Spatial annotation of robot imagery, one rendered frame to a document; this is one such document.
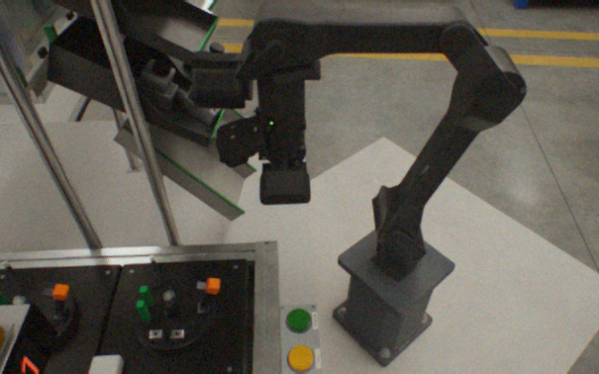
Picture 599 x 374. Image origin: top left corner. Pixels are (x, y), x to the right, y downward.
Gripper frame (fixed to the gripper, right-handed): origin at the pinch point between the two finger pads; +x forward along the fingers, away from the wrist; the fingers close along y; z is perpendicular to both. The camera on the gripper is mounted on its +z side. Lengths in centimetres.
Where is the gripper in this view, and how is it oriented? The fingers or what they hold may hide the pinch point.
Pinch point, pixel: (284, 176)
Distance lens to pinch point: 63.8
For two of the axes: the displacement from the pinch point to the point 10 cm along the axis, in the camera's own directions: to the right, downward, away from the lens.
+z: -10.0, 0.4, -0.3
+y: 0.5, 7.0, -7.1
